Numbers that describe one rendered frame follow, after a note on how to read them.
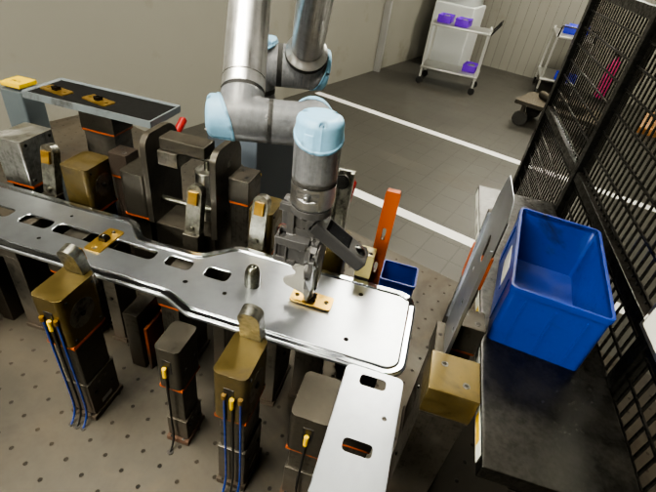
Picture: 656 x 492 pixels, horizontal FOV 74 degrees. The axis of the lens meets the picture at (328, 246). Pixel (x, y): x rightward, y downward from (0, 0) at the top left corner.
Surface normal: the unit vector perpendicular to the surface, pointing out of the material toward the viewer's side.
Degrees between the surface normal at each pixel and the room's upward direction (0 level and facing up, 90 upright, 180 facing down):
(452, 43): 90
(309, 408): 0
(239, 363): 0
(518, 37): 90
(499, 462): 0
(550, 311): 90
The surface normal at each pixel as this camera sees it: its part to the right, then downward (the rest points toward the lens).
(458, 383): 0.13, -0.80
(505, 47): -0.56, 0.43
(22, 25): 0.82, 0.42
